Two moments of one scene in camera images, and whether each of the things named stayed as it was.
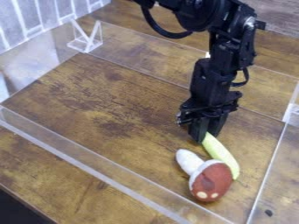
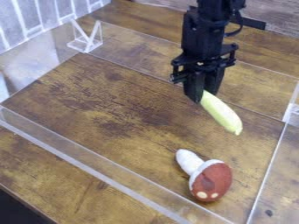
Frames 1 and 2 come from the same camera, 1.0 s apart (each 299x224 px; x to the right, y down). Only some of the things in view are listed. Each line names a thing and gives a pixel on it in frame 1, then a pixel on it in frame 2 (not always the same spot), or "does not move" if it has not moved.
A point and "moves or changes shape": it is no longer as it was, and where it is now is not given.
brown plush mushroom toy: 211,176 does not move
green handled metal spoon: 219,152 moves or changes shape
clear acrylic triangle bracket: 84,42 does not move
